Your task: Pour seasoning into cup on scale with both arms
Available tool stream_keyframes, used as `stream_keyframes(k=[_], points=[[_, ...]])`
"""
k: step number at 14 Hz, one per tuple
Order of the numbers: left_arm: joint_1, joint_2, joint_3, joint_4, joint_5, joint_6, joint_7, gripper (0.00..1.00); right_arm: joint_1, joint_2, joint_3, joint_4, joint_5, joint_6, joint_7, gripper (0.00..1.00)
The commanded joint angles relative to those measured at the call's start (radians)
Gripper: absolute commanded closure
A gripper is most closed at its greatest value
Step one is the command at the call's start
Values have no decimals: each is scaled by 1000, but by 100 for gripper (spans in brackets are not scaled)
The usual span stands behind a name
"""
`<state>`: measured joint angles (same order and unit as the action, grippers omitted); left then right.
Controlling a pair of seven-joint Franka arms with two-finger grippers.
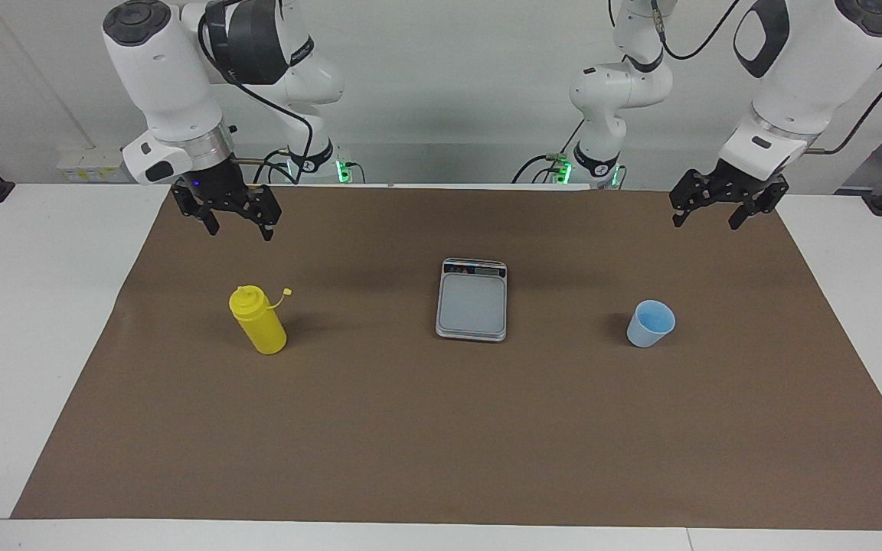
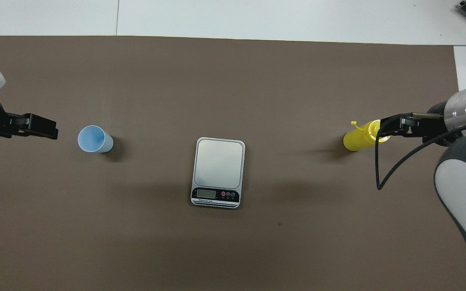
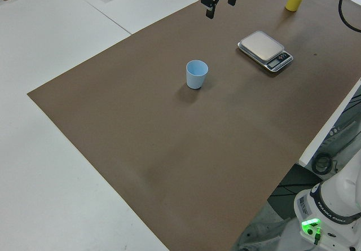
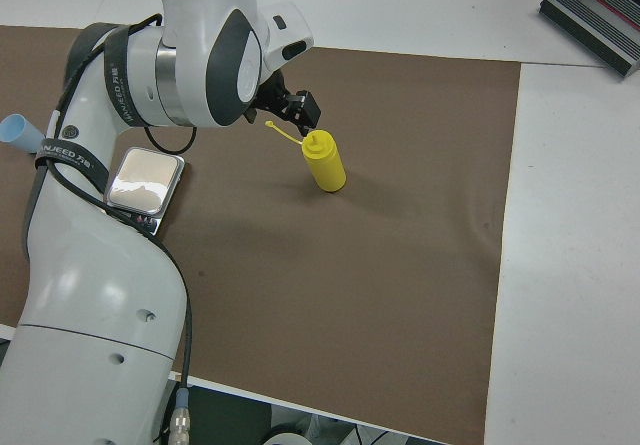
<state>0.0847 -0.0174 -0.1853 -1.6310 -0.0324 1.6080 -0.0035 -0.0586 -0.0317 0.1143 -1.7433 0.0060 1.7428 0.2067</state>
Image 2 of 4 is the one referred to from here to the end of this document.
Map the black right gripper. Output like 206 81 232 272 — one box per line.
380 103 456 146

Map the yellow seasoning bottle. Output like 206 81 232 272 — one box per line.
343 120 392 152

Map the light blue plastic cup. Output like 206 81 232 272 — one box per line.
78 125 114 154

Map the silver digital kitchen scale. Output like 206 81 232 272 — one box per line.
191 137 246 209

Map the brown paper table mat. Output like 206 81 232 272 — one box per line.
0 36 466 291

